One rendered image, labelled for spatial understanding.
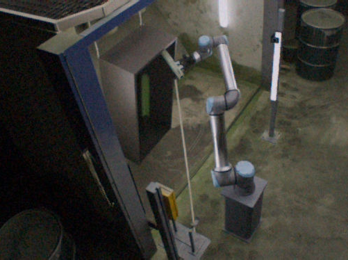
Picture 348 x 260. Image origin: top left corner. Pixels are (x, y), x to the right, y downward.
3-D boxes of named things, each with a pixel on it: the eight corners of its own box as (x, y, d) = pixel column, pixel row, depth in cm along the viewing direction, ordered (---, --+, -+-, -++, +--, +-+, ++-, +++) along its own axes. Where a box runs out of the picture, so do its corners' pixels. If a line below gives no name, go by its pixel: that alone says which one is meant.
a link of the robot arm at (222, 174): (235, 188, 271) (227, 97, 246) (214, 191, 271) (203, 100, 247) (232, 179, 285) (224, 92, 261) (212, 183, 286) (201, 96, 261)
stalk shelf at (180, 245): (158, 245, 244) (158, 244, 243) (175, 222, 257) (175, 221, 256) (194, 265, 230) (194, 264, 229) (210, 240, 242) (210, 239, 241)
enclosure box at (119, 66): (111, 149, 354) (98, 58, 262) (145, 114, 388) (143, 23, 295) (138, 165, 344) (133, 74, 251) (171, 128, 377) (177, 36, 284)
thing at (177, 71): (185, 87, 293) (184, 73, 272) (180, 90, 293) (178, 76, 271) (156, 48, 310) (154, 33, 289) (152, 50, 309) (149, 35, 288)
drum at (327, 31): (296, 59, 521) (302, 6, 459) (333, 63, 503) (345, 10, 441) (292, 80, 484) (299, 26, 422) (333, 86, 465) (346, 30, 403)
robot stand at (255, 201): (262, 220, 334) (268, 181, 289) (249, 244, 317) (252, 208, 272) (235, 207, 348) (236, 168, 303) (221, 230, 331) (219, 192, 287)
